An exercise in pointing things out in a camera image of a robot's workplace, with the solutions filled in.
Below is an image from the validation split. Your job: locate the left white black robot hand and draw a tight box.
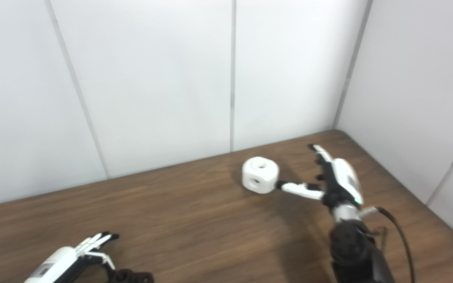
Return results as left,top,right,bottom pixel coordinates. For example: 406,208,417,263
23,232,120,283

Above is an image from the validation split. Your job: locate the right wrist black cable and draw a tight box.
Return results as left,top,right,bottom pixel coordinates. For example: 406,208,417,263
358,206,416,283

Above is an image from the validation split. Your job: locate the white block with holes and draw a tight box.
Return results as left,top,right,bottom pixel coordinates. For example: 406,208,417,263
241,156,280,194

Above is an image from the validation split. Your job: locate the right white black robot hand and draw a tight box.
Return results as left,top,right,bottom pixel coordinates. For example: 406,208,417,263
276,144,365,211

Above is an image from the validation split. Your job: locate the black flanged holder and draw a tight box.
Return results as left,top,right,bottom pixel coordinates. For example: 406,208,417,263
109,268,155,283

